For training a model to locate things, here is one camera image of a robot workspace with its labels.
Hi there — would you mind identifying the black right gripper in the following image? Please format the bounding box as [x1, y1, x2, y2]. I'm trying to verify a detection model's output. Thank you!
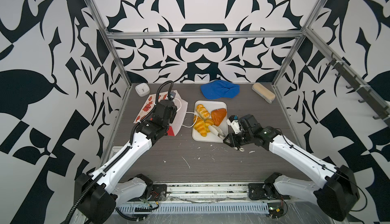
[221, 130, 254, 147]

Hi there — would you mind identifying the white red paper bag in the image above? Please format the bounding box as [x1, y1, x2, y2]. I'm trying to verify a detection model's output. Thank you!
[134, 90, 188, 136]

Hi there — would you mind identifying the orange fake baguette bread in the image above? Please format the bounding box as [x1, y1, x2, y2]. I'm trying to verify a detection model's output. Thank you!
[211, 108, 227, 126]

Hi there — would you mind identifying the yellow fake croissant large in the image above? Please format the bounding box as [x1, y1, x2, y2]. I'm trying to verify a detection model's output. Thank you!
[193, 115, 207, 137]

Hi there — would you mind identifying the small yellow fake bread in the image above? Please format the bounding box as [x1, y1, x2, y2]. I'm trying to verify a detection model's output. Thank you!
[204, 118, 214, 133]

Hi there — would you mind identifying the yellow fake croissant bread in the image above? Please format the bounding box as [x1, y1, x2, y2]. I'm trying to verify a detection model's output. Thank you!
[196, 104, 211, 120]

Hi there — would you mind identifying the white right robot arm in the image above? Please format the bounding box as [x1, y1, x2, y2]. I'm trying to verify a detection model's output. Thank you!
[223, 114, 360, 222]

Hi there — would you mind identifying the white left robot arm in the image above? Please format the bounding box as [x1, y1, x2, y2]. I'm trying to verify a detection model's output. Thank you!
[64, 100, 177, 224]

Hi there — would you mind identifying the white square analog clock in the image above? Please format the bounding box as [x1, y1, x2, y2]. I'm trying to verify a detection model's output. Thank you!
[135, 83, 150, 97]

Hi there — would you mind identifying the beige sponge block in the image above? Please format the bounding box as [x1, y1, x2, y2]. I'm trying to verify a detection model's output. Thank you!
[252, 83, 276, 104]

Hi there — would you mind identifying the white plastic tray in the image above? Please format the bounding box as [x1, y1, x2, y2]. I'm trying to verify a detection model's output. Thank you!
[192, 101, 228, 143]

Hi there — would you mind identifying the blue cloth cap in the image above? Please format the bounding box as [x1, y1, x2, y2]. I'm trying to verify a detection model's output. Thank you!
[200, 80, 240, 100]

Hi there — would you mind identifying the green circuit board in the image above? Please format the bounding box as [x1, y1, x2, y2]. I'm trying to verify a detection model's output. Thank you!
[268, 203, 284, 219]

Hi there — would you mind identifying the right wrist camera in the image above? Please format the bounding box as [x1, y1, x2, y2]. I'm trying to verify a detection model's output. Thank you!
[226, 115, 241, 134]

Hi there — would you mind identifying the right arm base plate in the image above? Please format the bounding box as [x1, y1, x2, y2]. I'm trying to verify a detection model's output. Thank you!
[248, 183, 290, 201]

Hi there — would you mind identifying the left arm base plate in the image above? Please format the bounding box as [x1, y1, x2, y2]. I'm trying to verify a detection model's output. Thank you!
[132, 184, 167, 201]

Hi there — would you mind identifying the white slotted cable duct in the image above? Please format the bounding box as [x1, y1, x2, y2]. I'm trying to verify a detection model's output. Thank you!
[118, 203, 269, 215]

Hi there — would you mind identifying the black wall hook rail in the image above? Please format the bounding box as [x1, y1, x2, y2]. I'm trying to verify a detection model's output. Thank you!
[326, 53, 390, 127]

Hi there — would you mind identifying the black corrugated cable conduit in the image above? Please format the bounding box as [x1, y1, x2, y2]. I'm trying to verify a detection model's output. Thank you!
[62, 173, 104, 224]

